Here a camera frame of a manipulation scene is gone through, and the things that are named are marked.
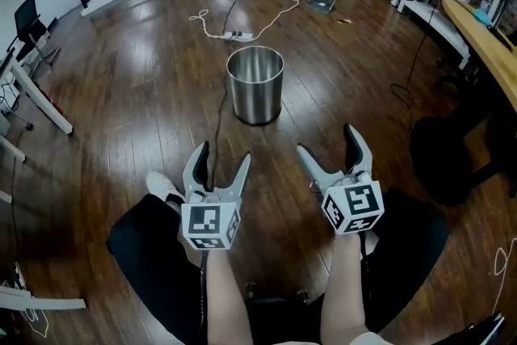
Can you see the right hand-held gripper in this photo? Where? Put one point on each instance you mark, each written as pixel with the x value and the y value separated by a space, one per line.
pixel 355 206

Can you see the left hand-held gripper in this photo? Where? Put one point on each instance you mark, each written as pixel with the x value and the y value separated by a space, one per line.
pixel 210 220

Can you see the stainless steel trash bin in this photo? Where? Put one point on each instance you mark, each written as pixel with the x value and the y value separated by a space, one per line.
pixel 254 97

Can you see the person's left forearm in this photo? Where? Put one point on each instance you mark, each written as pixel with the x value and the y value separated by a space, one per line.
pixel 228 303

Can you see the person's right forearm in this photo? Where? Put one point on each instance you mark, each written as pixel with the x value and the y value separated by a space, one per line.
pixel 343 287

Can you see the person's left leg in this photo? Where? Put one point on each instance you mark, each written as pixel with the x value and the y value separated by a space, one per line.
pixel 153 254

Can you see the person's leg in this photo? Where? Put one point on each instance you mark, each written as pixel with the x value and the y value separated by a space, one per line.
pixel 153 254
pixel 408 246

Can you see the black round chair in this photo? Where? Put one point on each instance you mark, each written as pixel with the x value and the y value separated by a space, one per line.
pixel 440 157

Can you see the person's right leg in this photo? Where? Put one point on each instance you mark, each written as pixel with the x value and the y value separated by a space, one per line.
pixel 408 246

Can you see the white power strip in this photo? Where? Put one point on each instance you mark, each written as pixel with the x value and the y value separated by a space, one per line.
pixel 238 36
pixel 19 274

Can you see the black seat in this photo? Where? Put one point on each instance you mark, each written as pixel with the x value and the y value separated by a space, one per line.
pixel 282 319

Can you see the person's white shirt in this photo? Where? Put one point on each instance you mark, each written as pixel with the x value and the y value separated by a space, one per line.
pixel 363 338

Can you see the white shelf unit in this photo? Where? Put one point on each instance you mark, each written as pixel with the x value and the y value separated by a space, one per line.
pixel 444 24

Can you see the curved wooden table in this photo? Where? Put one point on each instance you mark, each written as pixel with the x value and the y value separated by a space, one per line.
pixel 484 48

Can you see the white desk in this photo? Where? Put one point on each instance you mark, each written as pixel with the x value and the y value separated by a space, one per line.
pixel 48 302
pixel 40 105

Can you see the blue object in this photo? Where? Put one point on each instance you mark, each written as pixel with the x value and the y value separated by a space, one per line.
pixel 482 16

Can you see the black office chair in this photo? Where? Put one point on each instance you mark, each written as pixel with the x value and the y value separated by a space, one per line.
pixel 26 18

